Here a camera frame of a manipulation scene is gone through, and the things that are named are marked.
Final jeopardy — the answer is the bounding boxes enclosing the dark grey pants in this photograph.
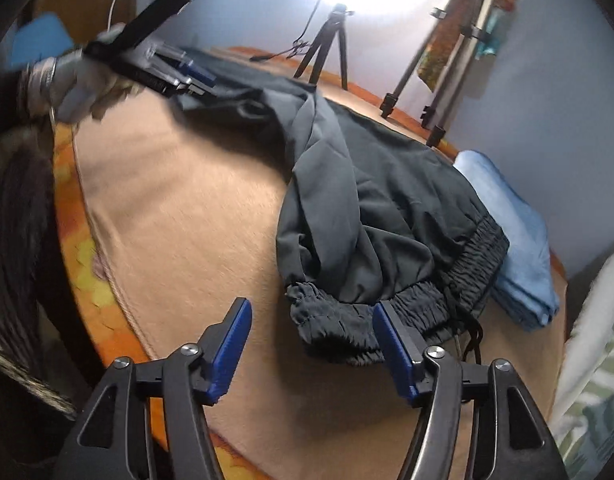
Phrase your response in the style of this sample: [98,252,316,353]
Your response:
[179,50,509,366]

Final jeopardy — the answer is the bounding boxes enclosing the left hand in grey glove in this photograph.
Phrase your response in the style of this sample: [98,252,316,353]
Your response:
[18,49,143,125]

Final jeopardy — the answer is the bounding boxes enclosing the small black tripod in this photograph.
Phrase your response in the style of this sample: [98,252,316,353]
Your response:
[293,4,353,91]

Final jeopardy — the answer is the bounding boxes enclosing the folded light blue cloth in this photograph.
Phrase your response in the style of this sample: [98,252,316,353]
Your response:
[453,151,560,332]

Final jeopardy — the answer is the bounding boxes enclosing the green striped white pillow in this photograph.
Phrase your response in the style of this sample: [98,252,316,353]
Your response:
[549,254,614,479]

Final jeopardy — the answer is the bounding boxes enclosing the tall grey tripod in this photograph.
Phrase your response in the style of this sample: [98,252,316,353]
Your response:
[380,0,495,148]

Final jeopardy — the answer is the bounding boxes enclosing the black cable with adapter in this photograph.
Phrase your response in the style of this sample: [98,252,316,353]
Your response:
[248,0,322,64]

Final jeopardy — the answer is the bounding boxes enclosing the colourful hanging wall cloth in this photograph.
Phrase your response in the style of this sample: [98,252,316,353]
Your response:
[417,0,516,92]

